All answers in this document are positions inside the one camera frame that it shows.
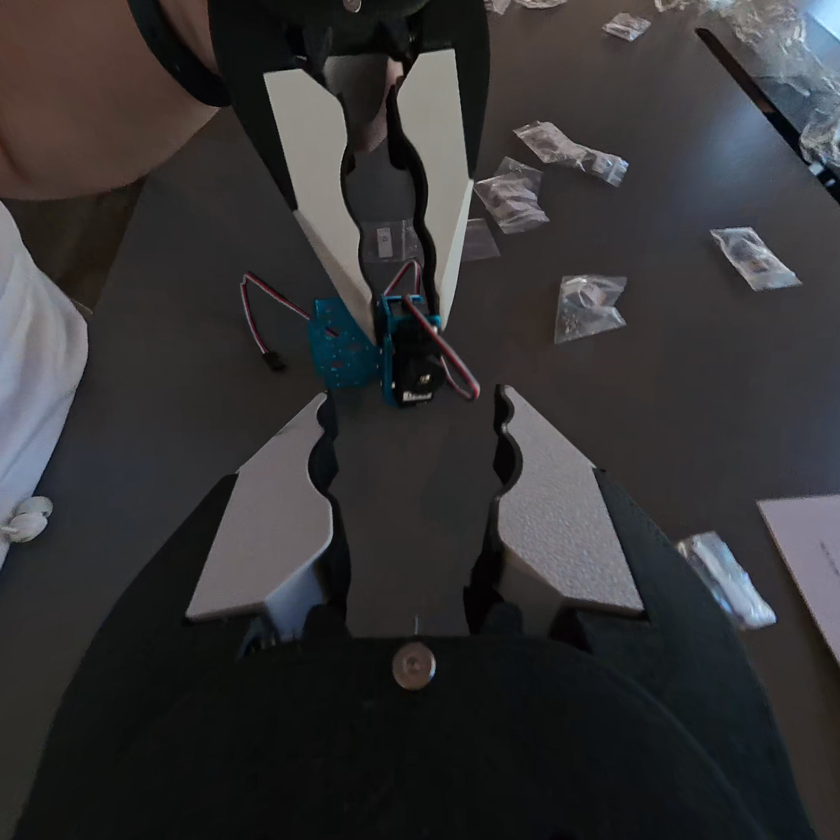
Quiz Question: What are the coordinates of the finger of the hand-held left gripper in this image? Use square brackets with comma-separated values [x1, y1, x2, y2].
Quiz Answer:
[386, 48, 476, 331]
[262, 67, 385, 345]

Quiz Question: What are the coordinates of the red white black servo cable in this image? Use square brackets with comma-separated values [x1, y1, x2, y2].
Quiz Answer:
[239, 259, 481, 401]

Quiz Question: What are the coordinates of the clear bag of metal nuts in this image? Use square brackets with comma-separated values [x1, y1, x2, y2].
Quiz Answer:
[676, 532, 778, 631]

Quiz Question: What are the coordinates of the long clear screw bag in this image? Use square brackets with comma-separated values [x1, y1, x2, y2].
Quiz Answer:
[514, 121, 630, 186]

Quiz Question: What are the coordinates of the person's left forearm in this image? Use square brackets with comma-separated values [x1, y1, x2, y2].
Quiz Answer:
[0, 0, 221, 201]

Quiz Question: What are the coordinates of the servo with blue bracket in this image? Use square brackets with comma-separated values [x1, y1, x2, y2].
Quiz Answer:
[308, 295, 454, 409]

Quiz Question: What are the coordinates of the black wristband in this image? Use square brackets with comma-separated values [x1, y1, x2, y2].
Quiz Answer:
[128, 0, 232, 109]

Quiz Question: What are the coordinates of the dark grey desk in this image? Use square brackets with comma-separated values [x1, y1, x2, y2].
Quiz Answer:
[0, 0, 840, 840]

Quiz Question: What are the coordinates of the instruction booklet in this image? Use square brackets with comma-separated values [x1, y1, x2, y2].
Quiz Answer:
[756, 495, 840, 667]

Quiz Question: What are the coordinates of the crumpled clear plastic film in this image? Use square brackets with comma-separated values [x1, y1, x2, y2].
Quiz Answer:
[656, 0, 840, 165]

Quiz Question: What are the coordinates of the small clear bag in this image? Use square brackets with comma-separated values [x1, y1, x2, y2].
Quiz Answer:
[710, 226, 803, 291]

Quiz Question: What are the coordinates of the person's white top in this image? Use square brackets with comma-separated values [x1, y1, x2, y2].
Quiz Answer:
[0, 200, 89, 572]

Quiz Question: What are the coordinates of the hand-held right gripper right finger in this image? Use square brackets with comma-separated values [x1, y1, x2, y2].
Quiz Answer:
[465, 384, 645, 634]

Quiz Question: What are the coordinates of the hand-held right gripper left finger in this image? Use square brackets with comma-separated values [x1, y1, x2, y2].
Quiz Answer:
[185, 392, 352, 637]

